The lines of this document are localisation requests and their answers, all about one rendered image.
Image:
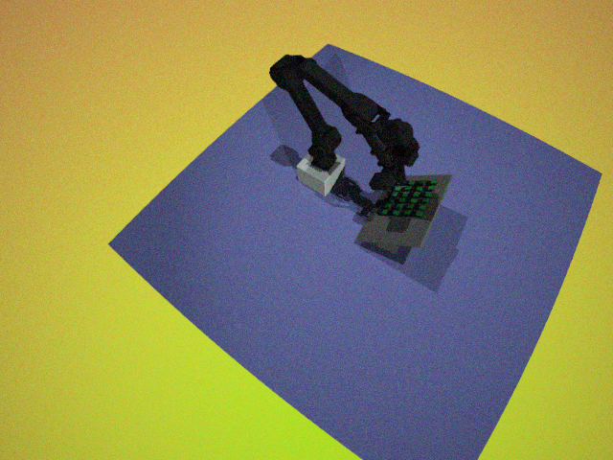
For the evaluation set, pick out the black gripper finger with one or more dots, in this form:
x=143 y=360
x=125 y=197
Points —
x=399 y=177
x=403 y=172

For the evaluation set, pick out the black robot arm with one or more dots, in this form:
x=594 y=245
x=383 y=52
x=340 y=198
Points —
x=289 y=74

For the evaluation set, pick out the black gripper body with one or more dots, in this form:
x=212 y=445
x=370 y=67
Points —
x=383 y=181

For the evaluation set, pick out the grey switch panel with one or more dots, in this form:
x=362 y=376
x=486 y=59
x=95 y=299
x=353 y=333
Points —
x=403 y=215

